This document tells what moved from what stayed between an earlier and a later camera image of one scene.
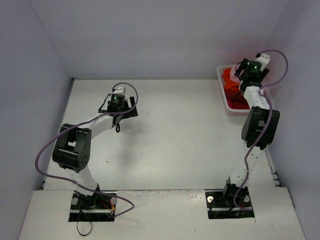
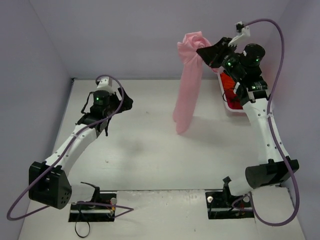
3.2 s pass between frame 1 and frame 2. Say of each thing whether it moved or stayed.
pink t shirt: moved
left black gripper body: moved
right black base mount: stayed
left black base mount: stayed
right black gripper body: moved
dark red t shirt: stayed
